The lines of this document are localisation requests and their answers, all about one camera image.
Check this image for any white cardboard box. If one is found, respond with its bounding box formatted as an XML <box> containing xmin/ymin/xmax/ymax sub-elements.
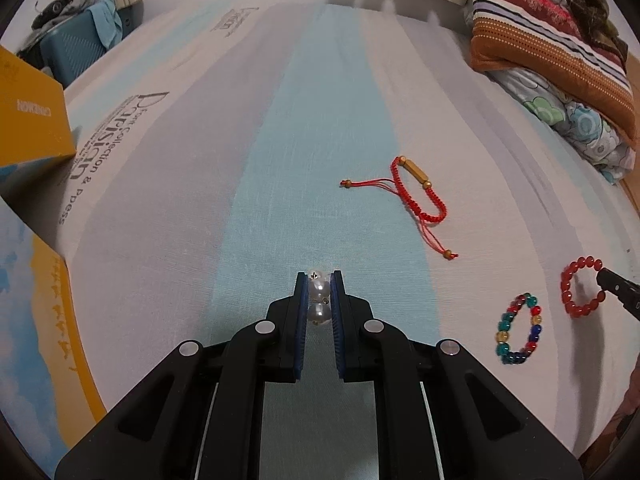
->
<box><xmin>1</xmin><ymin>50</ymin><xmax>106</xmax><ymax>479</ymax></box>

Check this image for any brown fuzzy blanket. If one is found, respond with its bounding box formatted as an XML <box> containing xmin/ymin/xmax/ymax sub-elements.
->
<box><xmin>566</xmin><ymin>0</ymin><xmax>628</xmax><ymax>68</ymax></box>

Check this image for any striped folded blanket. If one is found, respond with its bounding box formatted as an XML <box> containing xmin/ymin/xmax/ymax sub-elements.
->
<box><xmin>471</xmin><ymin>0</ymin><xmax>637</xmax><ymax>146</ymax></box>

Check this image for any floral quilt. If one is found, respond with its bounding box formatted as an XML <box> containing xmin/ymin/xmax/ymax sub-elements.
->
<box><xmin>488</xmin><ymin>68</ymin><xmax>636</xmax><ymax>183</ymax></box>

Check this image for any striped bed sheet mattress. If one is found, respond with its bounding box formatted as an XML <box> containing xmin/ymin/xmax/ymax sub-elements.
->
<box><xmin>55</xmin><ymin>2</ymin><xmax>639</xmax><ymax>453</ymax></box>

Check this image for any red bead bracelet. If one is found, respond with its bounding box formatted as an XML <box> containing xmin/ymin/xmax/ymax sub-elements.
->
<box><xmin>560</xmin><ymin>254</ymin><xmax>608</xmax><ymax>319</ymax></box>

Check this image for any multicolour glass bead bracelet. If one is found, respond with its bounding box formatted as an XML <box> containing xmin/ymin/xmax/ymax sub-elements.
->
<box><xmin>494</xmin><ymin>291</ymin><xmax>545</xmax><ymax>366</ymax></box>

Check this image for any teal suitcase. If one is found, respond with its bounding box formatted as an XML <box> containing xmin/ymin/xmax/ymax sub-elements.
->
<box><xmin>39</xmin><ymin>0</ymin><xmax>142</xmax><ymax>88</ymax></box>

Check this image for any right hand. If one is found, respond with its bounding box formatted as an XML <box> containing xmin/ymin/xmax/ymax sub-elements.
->
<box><xmin>579</xmin><ymin>362</ymin><xmax>639</xmax><ymax>477</ymax></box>

